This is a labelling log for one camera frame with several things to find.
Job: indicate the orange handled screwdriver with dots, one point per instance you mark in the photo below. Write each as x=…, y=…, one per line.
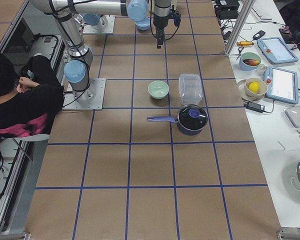
x=245, y=43

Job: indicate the blue teach pendant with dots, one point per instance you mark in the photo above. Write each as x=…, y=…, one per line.
x=282, y=85
x=276, y=50

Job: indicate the blue teach pendant far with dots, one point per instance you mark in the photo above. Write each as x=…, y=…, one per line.
x=276, y=50

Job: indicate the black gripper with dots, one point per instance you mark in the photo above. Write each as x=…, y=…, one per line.
x=159, y=22

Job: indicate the person in black shirt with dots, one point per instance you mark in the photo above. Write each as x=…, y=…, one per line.
x=28, y=106

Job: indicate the light blue bowl with food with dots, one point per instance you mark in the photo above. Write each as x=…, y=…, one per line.
x=249, y=61

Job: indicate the beige bowl with lemon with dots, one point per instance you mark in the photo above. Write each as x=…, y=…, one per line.
x=255, y=87

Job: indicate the black power adapter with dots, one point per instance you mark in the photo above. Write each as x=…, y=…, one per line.
x=254, y=106

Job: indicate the beige plate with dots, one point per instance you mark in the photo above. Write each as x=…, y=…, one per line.
x=244, y=96

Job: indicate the clear plastic container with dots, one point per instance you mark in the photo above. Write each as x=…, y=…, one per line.
x=190, y=88

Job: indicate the blue saucepan with lid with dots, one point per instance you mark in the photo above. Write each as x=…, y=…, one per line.
x=190, y=119

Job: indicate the blue teach pendant near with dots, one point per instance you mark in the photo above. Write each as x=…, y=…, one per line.
x=282, y=85

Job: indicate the black electronics box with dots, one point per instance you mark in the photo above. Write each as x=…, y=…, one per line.
x=226, y=9

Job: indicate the green bowl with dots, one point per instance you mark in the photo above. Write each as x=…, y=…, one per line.
x=158, y=89

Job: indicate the aluminium frame post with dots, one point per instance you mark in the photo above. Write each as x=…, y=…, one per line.
x=243, y=15

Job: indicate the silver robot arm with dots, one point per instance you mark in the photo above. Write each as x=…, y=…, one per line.
x=86, y=90
x=95, y=20

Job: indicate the scissors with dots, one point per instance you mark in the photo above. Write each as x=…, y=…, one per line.
x=240, y=50

